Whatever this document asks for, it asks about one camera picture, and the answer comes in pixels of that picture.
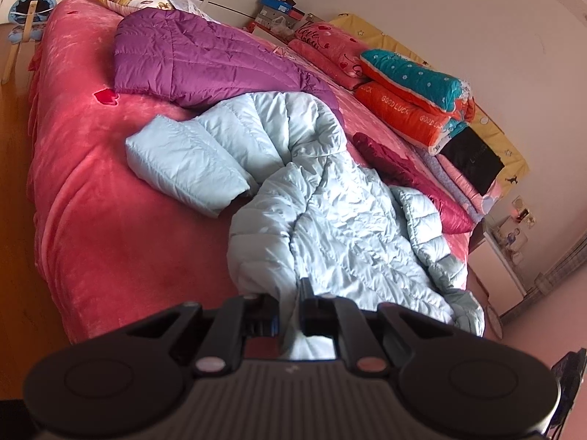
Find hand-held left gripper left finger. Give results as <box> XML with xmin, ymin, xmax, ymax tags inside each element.
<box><xmin>125</xmin><ymin>294</ymin><xmax>281</xmax><ymax>377</ymax></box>

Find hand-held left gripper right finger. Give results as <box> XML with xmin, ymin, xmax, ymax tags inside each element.
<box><xmin>299</xmin><ymin>279</ymin><xmax>456</xmax><ymax>375</ymax></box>

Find light blue down jacket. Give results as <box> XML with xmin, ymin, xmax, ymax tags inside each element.
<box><xmin>125</xmin><ymin>92</ymin><xmax>486</xmax><ymax>360</ymax></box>

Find grey radiator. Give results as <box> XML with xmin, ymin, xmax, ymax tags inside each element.
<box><xmin>500</xmin><ymin>234</ymin><xmax>587</xmax><ymax>320</ymax></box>

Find white nightstand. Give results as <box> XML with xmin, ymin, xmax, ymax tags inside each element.
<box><xmin>481</xmin><ymin>217</ymin><xmax>528</xmax><ymax>295</ymax></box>

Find small items on nightstand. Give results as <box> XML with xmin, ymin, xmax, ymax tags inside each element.
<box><xmin>497</xmin><ymin>196</ymin><xmax>538</xmax><ymax>265</ymax></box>

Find maroon down jacket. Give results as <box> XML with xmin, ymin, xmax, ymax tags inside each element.
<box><xmin>352</xmin><ymin>132</ymin><xmax>475</xmax><ymax>234</ymax></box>

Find stack of pink folded blankets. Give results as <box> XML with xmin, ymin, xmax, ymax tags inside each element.
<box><xmin>415</xmin><ymin>147</ymin><xmax>503</xmax><ymax>227</ymax></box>

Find orange folded quilt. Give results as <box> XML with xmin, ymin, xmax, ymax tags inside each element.
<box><xmin>354</xmin><ymin>81</ymin><xmax>478</xmax><ymax>157</ymax></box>

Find black folded cloth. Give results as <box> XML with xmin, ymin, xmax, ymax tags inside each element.
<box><xmin>438</xmin><ymin>126</ymin><xmax>506</xmax><ymax>195</ymax></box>

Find bed with red blanket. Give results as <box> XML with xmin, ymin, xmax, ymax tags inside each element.
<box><xmin>25</xmin><ymin>0</ymin><xmax>473</xmax><ymax>344</ymax></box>

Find pink folded quilt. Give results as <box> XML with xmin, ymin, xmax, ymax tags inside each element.
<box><xmin>288</xmin><ymin>39</ymin><xmax>372</xmax><ymax>91</ymax></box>

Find yellow padded headboard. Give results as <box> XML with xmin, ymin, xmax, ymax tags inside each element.
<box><xmin>328</xmin><ymin>13</ymin><xmax>530</xmax><ymax>193</ymax></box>

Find teal dotted quilt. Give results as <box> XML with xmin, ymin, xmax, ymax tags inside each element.
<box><xmin>359</xmin><ymin>49</ymin><xmax>473</xmax><ymax>113</ymax></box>

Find purple down jacket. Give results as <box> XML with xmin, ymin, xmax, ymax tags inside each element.
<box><xmin>113</xmin><ymin>9</ymin><xmax>346</xmax><ymax>127</ymax></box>

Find pink heart print pillow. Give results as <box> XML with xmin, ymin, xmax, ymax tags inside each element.
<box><xmin>295</xmin><ymin>21</ymin><xmax>368</xmax><ymax>56</ymax></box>

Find clear plastic bag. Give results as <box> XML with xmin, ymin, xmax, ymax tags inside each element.
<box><xmin>270</xmin><ymin>15</ymin><xmax>295</xmax><ymax>37</ymax></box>

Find stack of shoe boxes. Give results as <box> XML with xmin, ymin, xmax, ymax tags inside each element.
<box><xmin>245</xmin><ymin>5</ymin><xmax>317</xmax><ymax>34</ymax></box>

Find blue cartoon wooden chair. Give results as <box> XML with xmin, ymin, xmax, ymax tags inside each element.
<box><xmin>2</xmin><ymin>0</ymin><xmax>56</xmax><ymax>85</ymax></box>

